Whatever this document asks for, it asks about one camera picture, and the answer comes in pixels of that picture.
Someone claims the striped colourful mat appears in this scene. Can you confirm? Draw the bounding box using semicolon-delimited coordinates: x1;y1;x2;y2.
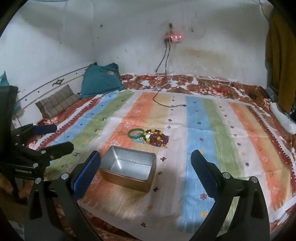
28;89;296;233

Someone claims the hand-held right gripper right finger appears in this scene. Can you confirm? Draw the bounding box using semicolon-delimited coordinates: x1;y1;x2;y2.
190;149;270;241

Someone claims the green bangle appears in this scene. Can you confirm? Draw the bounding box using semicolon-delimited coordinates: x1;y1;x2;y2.
128;129;144;140

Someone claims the wall power strip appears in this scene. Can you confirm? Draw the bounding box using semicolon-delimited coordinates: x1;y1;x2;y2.
164;32;183;43

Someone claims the white cable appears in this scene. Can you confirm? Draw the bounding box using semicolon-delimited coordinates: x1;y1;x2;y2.
136;75;174;89

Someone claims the multicolour glass bead bracelet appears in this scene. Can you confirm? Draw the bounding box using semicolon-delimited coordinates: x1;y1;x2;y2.
148;134;163;148

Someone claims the teal cloth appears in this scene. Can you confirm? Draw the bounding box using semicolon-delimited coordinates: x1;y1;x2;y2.
0;71;10;87

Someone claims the mustard yellow hanging garment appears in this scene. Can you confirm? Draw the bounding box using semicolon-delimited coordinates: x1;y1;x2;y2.
265;11;296;113

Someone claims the long black cable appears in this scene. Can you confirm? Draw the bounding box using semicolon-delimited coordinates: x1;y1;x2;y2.
152;42;187;108

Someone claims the silver metal tin box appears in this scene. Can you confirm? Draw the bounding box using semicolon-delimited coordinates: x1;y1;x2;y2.
99;146;157;193

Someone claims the dark red bead bracelet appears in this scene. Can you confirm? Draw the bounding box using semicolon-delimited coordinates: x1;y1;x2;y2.
159;133;170;147

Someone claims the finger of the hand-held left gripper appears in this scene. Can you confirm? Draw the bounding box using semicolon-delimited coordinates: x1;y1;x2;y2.
17;141;75;169
13;123;58;142

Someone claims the brown striped pillow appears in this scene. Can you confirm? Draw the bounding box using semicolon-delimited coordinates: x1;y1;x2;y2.
35;84;80;118

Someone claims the white headboard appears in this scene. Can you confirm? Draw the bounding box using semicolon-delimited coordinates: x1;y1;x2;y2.
11;62;97;126

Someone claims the short black cable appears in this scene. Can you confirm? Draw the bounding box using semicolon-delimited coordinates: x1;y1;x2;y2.
155;42;168;72

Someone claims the white bolster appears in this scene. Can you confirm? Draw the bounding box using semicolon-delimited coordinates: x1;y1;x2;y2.
269;102;296;135

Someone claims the teal pillow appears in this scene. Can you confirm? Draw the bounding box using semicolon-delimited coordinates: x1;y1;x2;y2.
80;62;126;99

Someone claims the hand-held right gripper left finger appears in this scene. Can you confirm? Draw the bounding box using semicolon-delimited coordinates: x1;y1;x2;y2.
24;150;101;241

